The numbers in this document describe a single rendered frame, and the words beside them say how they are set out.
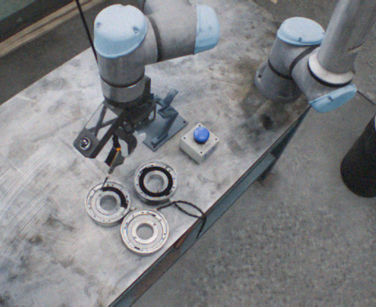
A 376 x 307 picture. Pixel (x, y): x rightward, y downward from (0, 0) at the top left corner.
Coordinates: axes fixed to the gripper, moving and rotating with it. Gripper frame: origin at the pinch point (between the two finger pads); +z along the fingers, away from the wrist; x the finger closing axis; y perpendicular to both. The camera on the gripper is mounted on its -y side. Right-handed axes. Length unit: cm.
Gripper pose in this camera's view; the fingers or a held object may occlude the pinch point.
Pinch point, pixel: (119, 151)
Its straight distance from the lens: 82.5
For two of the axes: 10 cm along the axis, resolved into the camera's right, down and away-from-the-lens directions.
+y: 6.8, -6.0, 4.2
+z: -1.0, 4.9, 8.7
